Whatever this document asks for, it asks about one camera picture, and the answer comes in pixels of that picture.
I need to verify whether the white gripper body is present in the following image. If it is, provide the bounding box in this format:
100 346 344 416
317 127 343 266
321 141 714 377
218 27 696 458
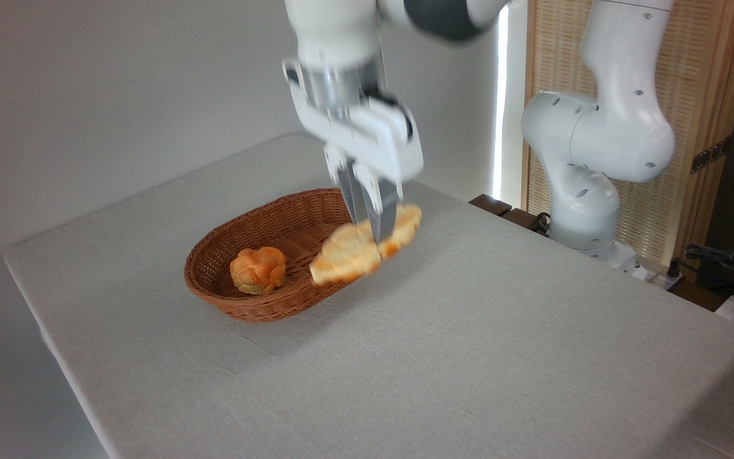
291 89 424 184

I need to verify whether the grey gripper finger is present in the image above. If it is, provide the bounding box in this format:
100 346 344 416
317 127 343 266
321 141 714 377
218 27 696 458
324 144 368 224
353 162 404 244

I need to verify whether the long leaf-shaped bread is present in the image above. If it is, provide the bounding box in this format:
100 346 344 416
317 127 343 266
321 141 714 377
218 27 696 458
310 203 423 286

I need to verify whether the brown wicker oval basket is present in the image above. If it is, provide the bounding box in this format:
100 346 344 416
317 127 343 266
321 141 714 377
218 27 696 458
184 187 380 323

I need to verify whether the round orange bread roll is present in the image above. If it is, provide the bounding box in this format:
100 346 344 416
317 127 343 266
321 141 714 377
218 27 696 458
229 246 287 295

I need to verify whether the dark wooden base table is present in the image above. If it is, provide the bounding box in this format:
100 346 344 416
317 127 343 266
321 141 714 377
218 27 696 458
469 194 554 238

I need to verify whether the grey tablecloth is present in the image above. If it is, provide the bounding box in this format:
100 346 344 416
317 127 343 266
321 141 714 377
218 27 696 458
3 134 734 459

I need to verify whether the white power strip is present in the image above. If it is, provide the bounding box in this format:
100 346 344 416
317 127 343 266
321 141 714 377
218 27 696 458
635 263 686 291

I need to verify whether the black metal hinge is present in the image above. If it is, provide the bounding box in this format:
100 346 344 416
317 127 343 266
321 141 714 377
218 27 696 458
691 136 732 174

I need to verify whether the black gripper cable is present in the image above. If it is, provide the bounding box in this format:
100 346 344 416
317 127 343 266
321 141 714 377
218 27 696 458
380 93 414 142

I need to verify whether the black cable bundle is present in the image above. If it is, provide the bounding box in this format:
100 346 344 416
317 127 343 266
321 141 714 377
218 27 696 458
684 244 734 302

